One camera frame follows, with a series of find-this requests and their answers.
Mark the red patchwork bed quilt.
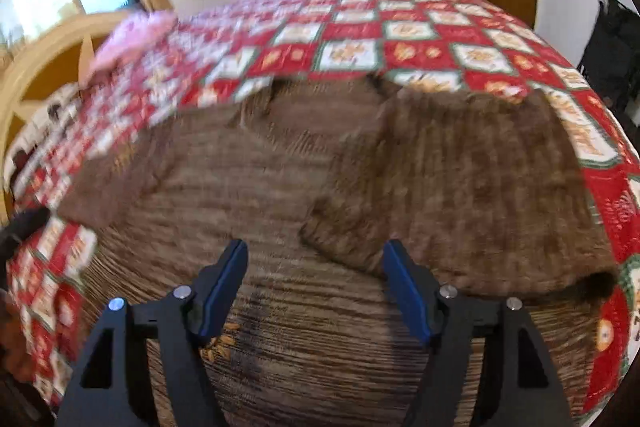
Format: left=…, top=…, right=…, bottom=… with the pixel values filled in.
left=4, top=0, right=639, bottom=425

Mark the white grey clothes pile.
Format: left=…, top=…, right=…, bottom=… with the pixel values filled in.
left=3, top=83, right=78, bottom=191

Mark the pink folded cloth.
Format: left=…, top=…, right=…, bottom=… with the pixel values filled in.
left=79, top=11, right=178, bottom=88

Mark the brown knitted sweater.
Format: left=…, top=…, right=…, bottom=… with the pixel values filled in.
left=58, top=75, right=617, bottom=426

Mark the wooden bed headboard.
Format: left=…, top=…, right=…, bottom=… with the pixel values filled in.
left=0, top=8, right=134, bottom=228

